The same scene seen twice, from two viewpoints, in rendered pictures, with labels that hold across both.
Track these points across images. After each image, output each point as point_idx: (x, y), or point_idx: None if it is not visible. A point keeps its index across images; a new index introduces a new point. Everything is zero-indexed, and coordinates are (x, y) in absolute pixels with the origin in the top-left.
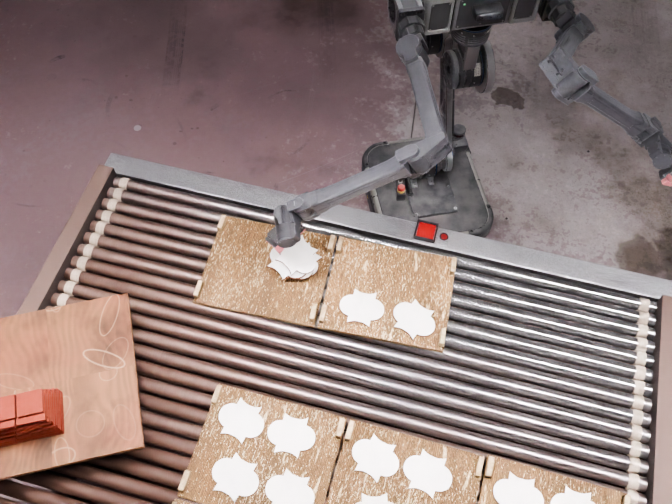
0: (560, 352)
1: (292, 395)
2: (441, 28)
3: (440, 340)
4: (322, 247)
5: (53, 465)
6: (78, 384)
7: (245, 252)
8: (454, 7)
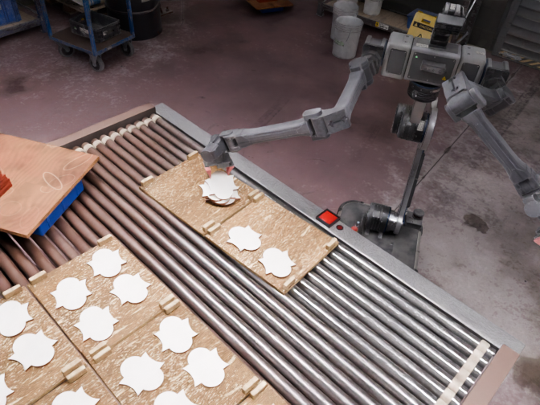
0: (382, 342)
1: (155, 268)
2: (395, 73)
3: (284, 283)
4: (246, 194)
5: None
6: (25, 186)
7: (194, 176)
8: (409, 58)
